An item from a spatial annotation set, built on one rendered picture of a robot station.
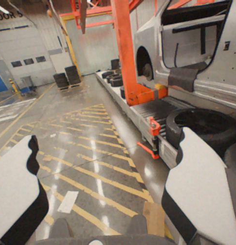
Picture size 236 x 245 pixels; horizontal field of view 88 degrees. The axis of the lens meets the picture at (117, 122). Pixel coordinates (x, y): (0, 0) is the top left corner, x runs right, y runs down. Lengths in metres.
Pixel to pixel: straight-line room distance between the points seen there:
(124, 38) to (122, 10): 0.26
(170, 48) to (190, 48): 0.34
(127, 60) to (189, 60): 0.96
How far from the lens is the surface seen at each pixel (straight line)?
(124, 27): 1.82
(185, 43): 2.32
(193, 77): 1.55
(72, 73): 7.57
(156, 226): 1.18
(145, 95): 1.99
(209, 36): 2.59
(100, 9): 8.66
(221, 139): 1.38
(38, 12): 12.90
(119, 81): 4.28
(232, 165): 1.17
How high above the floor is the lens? 1.30
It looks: 30 degrees down
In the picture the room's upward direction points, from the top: 12 degrees counter-clockwise
